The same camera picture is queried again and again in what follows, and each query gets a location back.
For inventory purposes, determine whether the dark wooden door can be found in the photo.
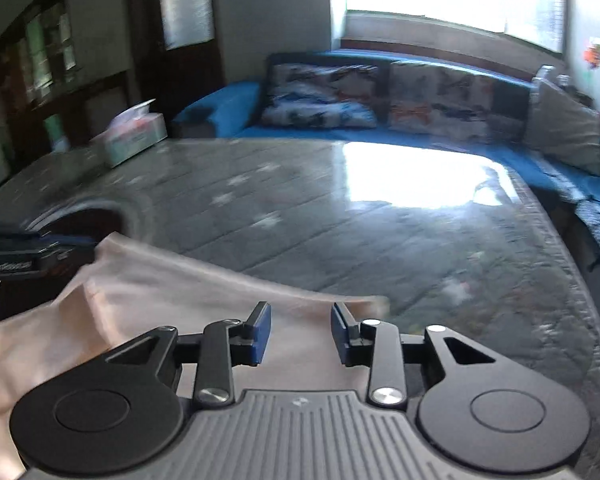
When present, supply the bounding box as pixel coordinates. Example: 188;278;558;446
124;0;227;137

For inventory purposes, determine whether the beige garment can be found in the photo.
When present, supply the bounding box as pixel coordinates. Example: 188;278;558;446
0;232;392;480

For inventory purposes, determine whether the blue sofa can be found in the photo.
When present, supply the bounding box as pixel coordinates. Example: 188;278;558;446
171;49;600;281

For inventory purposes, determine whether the round dark table recess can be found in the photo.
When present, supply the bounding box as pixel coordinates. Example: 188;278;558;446
30;199;142;252

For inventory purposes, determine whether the grey cushion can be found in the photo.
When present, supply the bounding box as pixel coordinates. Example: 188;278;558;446
522;79;600;177

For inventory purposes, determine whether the colourful pinwheel toy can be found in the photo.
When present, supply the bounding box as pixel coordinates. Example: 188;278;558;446
581;36;600;69

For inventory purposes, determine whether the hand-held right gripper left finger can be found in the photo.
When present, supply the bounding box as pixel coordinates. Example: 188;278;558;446
105;302;273;407

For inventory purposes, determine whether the butterfly print cushion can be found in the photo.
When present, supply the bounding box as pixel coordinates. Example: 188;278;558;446
259;61;387;129
386;59;532;144

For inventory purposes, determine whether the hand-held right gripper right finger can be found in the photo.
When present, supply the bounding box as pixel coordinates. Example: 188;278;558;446
331;302;497;407

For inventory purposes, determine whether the dark wooden cabinet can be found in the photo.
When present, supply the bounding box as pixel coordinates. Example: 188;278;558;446
0;0;132;162

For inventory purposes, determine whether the tissue box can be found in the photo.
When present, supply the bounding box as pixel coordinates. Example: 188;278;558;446
90;99;170;168

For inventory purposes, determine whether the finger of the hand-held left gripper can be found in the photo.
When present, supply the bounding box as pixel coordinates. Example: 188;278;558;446
40;231;97;264

